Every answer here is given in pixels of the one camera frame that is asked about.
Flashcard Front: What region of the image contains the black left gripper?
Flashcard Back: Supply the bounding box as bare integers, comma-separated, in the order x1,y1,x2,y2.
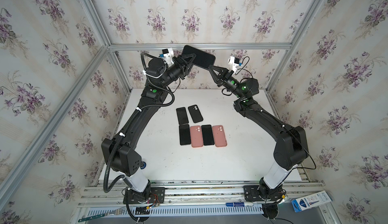
160,52,194,90

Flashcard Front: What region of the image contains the blue white box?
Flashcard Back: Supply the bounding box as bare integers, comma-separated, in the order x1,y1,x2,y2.
291,191,332,212

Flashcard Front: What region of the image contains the pink phone case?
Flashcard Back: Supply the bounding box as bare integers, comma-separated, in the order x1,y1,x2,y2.
190,126,204,148
212,125,227,147

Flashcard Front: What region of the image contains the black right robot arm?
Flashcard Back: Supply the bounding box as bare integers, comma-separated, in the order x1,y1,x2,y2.
208,65,309,190

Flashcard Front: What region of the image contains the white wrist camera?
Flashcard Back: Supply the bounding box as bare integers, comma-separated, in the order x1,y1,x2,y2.
159,48,174,67
228,56,243,75

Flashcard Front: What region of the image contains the green ruler strip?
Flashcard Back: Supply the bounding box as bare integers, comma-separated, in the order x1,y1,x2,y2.
77,210,120,223

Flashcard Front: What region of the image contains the black phone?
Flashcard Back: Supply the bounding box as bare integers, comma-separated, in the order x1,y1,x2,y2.
176,107,189,126
182,45,216,70
179,124,191,146

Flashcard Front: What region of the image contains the blue marker pen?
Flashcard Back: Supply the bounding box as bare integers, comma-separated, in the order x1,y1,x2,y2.
225,202,254,207

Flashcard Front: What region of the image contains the blue stapler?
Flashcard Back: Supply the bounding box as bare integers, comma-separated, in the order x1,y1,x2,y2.
140,161,147,169

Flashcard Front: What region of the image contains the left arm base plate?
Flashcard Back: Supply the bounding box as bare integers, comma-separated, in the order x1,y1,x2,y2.
123,187,166,204

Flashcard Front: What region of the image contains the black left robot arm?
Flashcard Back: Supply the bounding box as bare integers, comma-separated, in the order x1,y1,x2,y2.
101,52,196,193

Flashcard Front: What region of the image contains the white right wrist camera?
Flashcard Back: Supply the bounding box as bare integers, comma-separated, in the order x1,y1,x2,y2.
228,56,243,75

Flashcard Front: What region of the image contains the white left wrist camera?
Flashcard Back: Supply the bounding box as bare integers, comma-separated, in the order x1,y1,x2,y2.
159,48,174,67

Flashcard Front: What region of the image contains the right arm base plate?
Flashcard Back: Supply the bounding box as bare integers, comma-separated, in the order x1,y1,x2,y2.
243,185,286,202

